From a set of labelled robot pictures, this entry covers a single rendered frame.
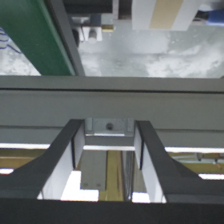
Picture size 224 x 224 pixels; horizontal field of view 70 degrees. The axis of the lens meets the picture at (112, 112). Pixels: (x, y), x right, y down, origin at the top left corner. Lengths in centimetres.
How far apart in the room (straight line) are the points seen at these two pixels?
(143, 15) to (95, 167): 618
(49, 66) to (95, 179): 629
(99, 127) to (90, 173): 627
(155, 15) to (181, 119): 22
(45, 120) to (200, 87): 17
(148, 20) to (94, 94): 22
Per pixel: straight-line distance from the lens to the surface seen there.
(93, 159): 640
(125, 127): 16
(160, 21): 36
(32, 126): 20
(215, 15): 44
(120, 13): 45
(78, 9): 50
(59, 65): 16
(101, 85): 17
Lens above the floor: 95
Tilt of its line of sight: 17 degrees down
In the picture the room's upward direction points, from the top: 179 degrees counter-clockwise
